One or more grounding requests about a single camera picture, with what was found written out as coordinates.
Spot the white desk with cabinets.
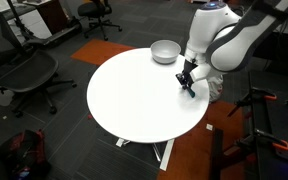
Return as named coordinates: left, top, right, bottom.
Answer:
left=0, top=0, right=53, bottom=41

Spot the grey round bowl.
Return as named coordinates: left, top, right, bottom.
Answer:
left=150, top=39, right=182, bottom=65

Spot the white table base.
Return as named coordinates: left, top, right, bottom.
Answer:
left=115, top=137, right=176, bottom=172

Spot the red and black bag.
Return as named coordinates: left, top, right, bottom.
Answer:
left=0, top=129, right=52, bottom=180

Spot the black mesh office chair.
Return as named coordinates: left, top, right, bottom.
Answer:
left=0, top=4, right=78, bottom=118

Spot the black stand post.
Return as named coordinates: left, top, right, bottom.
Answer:
left=210, top=129, right=224, bottom=180

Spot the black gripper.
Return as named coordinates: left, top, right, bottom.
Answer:
left=175, top=59, right=199, bottom=91

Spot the black orange-handled clamp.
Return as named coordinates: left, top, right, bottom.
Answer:
left=227, top=87, right=278, bottom=118
left=235, top=129, right=288, bottom=154

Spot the black swivel office chair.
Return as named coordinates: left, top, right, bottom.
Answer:
left=77, top=0, right=123, bottom=42

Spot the black electric scooter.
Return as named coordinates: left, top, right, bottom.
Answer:
left=6, top=0, right=83, bottom=48

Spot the brown wooden cabinet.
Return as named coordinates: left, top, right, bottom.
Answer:
left=37, top=0, right=72, bottom=34

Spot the teal and black marker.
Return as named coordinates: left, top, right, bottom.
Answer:
left=184, top=84, right=197, bottom=99

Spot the black red stand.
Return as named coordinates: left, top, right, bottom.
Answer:
left=248, top=69, right=288, bottom=180

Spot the translucent plastic bag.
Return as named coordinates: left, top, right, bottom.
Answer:
left=208, top=74, right=224, bottom=103

